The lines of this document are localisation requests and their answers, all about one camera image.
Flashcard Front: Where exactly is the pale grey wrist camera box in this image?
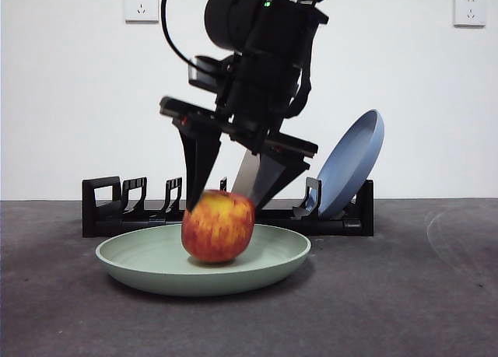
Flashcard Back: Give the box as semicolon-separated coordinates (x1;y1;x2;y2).
188;54;237;92

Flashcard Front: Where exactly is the green plate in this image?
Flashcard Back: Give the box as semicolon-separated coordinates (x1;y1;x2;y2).
95;223;312;298

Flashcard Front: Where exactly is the red yellow apple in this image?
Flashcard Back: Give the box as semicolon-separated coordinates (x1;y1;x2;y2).
181;189;257;265

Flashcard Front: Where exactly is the black plate rack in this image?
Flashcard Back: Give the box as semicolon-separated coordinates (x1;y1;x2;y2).
81;176;375;238

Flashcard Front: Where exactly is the black cable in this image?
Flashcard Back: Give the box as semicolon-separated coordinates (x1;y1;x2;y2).
160;0;198;68

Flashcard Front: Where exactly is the white plate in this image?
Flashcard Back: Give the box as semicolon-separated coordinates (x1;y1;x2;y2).
231;149;261;198

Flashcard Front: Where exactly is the blue plate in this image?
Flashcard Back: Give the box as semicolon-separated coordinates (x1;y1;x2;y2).
309;108;385;220

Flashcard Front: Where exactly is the white wall socket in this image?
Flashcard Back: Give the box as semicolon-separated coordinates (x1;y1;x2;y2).
124;0;160;23
453;0;487;28

